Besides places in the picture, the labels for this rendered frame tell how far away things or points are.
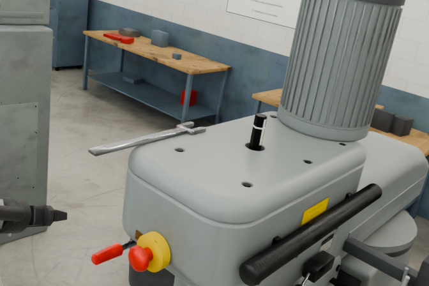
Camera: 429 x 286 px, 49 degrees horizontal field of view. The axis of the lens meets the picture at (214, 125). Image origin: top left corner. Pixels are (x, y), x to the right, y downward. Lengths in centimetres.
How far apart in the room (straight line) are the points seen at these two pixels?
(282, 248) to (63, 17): 751
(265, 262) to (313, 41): 45
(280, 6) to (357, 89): 487
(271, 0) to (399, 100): 191
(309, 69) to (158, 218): 43
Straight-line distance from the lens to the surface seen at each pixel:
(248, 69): 609
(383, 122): 474
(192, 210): 70
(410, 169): 146
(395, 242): 140
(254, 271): 69
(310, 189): 81
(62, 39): 817
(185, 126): 89
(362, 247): 116
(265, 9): 593
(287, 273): 92
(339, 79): 95
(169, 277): 329
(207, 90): 657
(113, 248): 86
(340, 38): 94
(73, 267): 362
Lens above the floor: 221
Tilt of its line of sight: 20 degrees down
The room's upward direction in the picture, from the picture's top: 9 degrees clockwise
